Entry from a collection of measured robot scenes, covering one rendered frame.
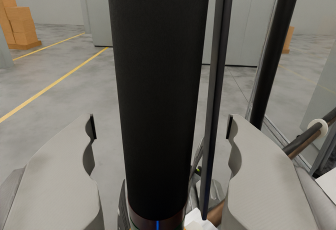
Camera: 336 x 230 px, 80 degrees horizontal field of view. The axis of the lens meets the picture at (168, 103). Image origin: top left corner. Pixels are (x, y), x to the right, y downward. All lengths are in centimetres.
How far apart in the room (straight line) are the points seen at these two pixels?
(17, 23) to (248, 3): 682
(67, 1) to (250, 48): 1063
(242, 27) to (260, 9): 54
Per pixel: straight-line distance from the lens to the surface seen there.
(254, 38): 591
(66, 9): 1389
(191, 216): 21
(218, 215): 21
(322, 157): 87
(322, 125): 38
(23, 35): 826
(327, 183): 64
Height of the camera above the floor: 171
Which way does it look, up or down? 28 degrees down
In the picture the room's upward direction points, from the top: 2 degrees clockwise
